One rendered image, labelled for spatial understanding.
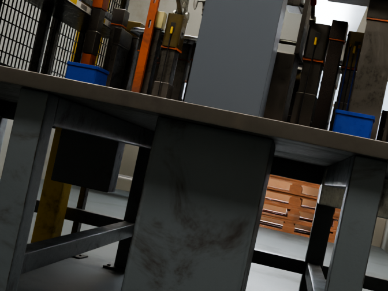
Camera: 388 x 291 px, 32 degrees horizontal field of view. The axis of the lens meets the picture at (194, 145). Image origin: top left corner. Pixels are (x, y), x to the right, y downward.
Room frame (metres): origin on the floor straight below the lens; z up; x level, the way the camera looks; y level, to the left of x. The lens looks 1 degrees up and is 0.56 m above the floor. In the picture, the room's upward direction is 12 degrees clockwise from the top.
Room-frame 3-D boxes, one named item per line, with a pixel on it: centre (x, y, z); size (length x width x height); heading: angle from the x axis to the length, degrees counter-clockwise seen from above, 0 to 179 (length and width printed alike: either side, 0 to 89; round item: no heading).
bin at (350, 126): (1.92, -0.43, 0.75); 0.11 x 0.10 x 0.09; 75
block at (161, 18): (2.43, 0.21, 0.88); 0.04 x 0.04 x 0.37; 75
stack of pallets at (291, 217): (8.05, -1.31, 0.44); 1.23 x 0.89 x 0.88; 81
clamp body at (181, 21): (2.35, 0.15, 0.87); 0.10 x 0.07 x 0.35; 165
